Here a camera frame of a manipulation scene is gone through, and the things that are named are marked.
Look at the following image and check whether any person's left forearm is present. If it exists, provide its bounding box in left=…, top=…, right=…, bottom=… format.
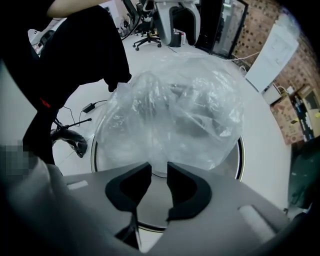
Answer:
left=46, top=0, right=101, bottom=19

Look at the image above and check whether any person in black clothes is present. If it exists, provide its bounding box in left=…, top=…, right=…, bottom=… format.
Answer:
left=0, top=4, right=133, bottom=166

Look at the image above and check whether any black office chair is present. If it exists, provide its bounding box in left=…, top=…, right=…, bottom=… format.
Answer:
left=121, top=0, right=163, bottom=52

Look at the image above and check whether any brown cardboard box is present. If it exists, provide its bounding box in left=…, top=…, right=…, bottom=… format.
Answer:
left=270, top=84, right=316, bottom=146

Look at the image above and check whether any grey waste bin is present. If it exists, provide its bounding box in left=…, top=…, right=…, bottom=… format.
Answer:
left=263, top=83, right=283, bottom=106

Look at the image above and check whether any stainless steel bucket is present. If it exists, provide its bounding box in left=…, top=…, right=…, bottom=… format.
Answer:
left=90, top=134, right=246, bottom=233
left=94, top=51, right=245, bottom=176

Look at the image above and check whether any white power cable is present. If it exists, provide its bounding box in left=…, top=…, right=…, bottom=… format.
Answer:
left=226, top=50, right=261, bottom=74

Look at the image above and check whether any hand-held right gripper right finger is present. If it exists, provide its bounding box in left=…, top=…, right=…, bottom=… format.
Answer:
left=149, top=161, right=291, bottom=256

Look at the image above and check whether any black glass-door cabinet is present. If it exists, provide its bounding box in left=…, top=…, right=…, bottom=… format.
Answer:
left=194, top=0, right=249, bottom=60

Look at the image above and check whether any black cylindrical container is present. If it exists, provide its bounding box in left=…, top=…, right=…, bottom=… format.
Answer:
left=171, top=31, right=182, bottom=48

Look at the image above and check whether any grey arched plastic frame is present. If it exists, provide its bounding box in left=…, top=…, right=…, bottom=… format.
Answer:
left=151, top=0, right=201, bottom=48

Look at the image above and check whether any green cloth-covered object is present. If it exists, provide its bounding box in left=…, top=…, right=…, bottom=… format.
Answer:
left=286, top=139, right=320, bottom=211

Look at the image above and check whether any white water dispenser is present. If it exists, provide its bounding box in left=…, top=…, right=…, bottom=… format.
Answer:
left=244, top=23, right=300, bottom=94

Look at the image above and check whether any person's right black shoe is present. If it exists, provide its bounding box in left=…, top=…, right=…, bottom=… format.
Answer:
left=50, top=128, right=89, bottom=159

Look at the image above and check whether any black power adapter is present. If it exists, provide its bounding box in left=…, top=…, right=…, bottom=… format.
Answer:
left=81, top=101, right=98, bottom=114

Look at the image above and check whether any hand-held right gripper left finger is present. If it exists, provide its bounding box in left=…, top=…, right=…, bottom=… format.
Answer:
left=62, top=161, right=153, bottom=256

